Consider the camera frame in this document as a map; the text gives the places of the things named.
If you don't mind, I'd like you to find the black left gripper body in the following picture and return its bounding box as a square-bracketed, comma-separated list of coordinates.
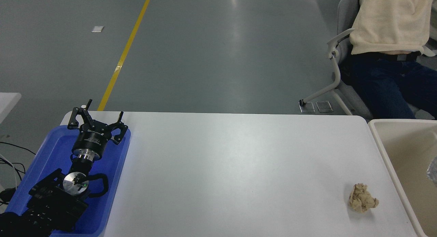
[72, 121, 113, 160]

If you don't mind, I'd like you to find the foil tray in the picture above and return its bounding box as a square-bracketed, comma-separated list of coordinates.
[426, 157, 437, 183]

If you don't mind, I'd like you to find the metal floor plate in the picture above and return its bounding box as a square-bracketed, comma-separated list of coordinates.
[299, 101, 316, 114]
[316, 101, 334, 113]

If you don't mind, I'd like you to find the blue plastic tray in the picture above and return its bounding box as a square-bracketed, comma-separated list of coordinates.
[5, 125, 131, 237]

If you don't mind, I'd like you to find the white side table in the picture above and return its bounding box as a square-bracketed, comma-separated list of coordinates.
[0, 92, 22, 123]

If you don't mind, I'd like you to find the crumpled tan paper ball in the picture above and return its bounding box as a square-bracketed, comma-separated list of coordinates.
[349, 183, 379, 213]

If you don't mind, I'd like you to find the grey office chair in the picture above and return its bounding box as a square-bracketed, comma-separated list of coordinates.
[299, 0, 437, 120]

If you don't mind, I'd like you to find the large pale bin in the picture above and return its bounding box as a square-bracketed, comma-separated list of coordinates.
[368, 119, 437, 237]

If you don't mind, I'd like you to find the person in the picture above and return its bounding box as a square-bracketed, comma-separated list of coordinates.
[348, 0, 437, 120]

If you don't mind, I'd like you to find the black cable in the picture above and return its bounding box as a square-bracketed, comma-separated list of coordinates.
[0, 141, 36, 205]

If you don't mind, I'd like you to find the white cable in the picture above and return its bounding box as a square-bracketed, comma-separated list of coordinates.
[0, 154, 18, 190]

